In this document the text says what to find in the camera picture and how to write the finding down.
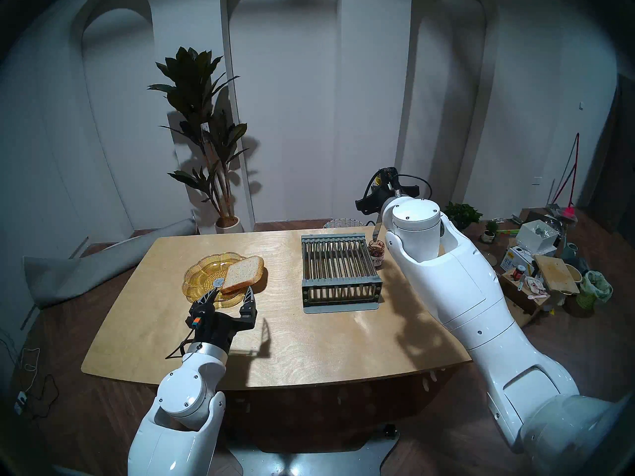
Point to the wooden cutting board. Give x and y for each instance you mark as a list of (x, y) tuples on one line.
[(555, 274)]

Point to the bushy small potted plant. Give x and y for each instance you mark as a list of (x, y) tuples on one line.
[(464, 213)]

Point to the teal jug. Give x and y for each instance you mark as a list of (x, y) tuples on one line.
[(569, 252)]

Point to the grey ceramic plate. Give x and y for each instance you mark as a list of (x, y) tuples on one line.
[(491, 259)]

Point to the white power strip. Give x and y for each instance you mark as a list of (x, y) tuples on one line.
[(19, 403)]

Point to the amber glass flower plate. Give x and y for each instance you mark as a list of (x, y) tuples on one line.
[(201, 276)]

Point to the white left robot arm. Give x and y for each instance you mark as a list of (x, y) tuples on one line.
[(183, 400)]

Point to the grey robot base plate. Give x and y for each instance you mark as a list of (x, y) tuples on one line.
[(307, 465)]

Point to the tall potted plant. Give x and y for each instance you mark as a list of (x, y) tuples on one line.
[(196, 98)]

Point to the beige bowl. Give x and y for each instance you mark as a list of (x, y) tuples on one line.
[(574, 274)]

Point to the grey dish drying rack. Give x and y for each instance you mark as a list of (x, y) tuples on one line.
[(337, 257)]

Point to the glass jam jar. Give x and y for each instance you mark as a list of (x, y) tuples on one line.
[(376, 254)]

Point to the white kitchen appliance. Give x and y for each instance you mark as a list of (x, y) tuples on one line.
[(535, 237)]

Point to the green mesh bag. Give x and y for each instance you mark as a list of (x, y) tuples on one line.
[(594, 290)]

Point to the slice of bread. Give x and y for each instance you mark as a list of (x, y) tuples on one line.
[(242, 274)]

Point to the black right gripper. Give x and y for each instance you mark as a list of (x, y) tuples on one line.
[(384, 195)]

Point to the white cardboard box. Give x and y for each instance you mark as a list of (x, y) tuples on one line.
[(515, 259)]

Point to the woven wicker basket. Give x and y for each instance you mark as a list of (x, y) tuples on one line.
[(343, 224)]

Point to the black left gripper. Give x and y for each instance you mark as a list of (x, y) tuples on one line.
[(218, 328)]

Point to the low wooden stool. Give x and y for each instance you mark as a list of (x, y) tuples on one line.
[(523, 299)]

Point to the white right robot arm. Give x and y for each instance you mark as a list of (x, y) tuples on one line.
[(461, 296)]

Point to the tiny potted plant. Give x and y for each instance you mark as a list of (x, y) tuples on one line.
[(489, 232)]

